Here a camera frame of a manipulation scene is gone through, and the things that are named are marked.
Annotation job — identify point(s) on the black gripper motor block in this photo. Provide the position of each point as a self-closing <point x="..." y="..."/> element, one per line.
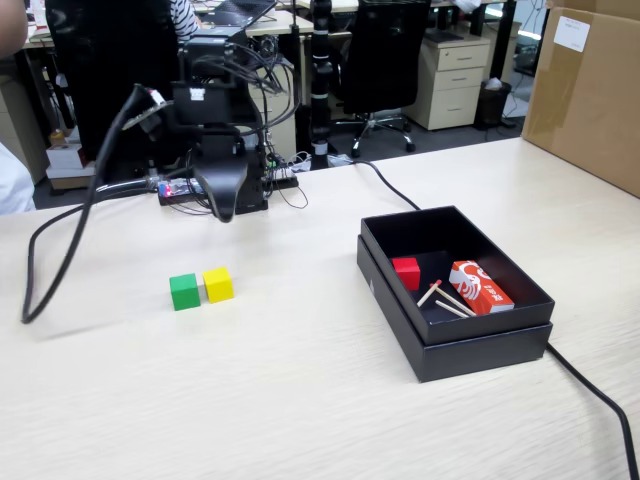
<point x="222" y="147"/>

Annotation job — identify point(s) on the yellow wooden cube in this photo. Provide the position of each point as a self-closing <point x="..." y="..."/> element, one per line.
<point x="218" y="285"/>

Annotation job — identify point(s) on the red wooden cube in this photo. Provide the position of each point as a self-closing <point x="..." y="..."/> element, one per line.
<point x="406" y="272"/>

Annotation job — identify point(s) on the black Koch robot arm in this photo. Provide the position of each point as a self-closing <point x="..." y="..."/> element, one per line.
<point x="207" y="60"/>

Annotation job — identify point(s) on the bare forearm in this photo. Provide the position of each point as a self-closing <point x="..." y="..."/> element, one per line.
<point x="10" y="25"/>

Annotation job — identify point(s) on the flat brown box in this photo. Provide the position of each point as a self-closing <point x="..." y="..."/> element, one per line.
<point x="75" y="183"/>

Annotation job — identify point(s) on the small white box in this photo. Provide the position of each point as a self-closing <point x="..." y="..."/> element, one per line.
<point x="65" y="156"/>

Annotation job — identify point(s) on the black cardboard box tray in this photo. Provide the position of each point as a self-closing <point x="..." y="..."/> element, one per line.
<point x="480" y="325"/>

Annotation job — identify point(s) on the black open box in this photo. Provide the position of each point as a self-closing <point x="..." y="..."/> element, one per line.
<point x="480" y="357"/>

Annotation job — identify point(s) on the large brown cardboard box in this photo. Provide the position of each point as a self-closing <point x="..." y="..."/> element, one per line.
<point x="590" y="110"/>

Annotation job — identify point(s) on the black controller board with LED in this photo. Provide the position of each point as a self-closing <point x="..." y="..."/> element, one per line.
<point x="175" y="192"/>

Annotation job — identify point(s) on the beige cabinet behind robot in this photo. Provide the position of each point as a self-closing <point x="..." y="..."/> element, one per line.
<point x="283" y="131"/>

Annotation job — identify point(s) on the green wooden cube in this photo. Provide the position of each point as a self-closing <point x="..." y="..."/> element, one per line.
<point x="185" y="292"/>

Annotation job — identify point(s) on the black pole with white bands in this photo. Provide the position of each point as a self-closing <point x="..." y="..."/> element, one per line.
<point x="321" y="75"/>

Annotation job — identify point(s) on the thin black stand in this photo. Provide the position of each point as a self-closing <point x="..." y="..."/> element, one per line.
<point x="296" y="50"/>

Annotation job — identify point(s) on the small yellow-capped bottle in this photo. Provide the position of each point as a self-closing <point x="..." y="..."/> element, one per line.
<point x="57" y="137"/>

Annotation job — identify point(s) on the black office chair, tall back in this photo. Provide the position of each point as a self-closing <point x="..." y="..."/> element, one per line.
<point x="100" y="60"/>

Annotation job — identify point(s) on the person in striped shirt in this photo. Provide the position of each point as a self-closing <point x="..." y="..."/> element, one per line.
<point x="182" y="17"/>

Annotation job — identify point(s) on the beige desk with laptop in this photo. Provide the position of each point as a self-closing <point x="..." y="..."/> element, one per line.
<point x="280" y="26"/>

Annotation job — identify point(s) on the dark open laptop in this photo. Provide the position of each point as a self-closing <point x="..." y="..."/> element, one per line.
<point x="240" y="10"/>

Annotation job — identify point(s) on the white garment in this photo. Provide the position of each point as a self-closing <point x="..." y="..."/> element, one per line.
<point x="12" y="185"/>

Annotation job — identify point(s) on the beige side cabinet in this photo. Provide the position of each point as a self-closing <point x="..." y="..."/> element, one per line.
<point x="20" y="115"/>

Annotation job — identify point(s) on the black mesh office chair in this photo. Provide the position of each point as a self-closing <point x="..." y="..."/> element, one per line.
<point x="385" y="55"/>

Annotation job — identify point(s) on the wooden match with red head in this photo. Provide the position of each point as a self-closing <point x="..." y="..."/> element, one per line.
<point x="429" y="293"/>
<point x="455" y="301"/>
<point x="451" y="309"/>

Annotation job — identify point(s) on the beige three-drawer cabinet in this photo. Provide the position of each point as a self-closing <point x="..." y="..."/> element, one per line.
<point x="450" y="85"/>

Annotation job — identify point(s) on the orange and white matchbox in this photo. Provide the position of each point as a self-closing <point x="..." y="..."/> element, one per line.
<point x="480" y="287"/>

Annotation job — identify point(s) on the black trash bin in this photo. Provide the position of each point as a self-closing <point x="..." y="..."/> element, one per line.
<point x="492" y="107"/>

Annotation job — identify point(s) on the crumpled white paper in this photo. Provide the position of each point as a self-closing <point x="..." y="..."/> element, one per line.
<point x="495" y="84"/>

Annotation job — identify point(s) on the white paper shipping label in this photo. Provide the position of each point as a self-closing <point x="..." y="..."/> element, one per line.
<point x="571" y="34"/>

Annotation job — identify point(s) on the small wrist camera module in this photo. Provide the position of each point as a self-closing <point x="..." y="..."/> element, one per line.
<point x="150" y="117"/>

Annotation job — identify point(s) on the black desk frame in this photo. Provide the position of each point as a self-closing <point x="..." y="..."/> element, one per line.
<point x="502" y="40"/>

